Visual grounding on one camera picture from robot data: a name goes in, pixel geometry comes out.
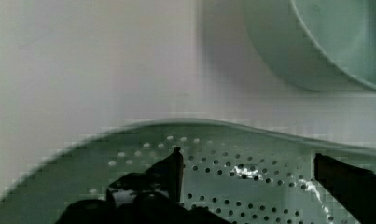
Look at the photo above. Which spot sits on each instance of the green mug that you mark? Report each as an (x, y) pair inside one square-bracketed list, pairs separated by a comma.
[(318, 45)]

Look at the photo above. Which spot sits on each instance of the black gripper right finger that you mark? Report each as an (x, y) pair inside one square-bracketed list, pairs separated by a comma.
[(353, 187)]

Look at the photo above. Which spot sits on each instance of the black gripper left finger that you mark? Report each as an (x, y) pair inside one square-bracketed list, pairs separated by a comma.
[(150, 197)]

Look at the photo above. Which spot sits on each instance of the green oval strainer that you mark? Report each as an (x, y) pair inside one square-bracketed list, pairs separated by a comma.
[(243, 174)]

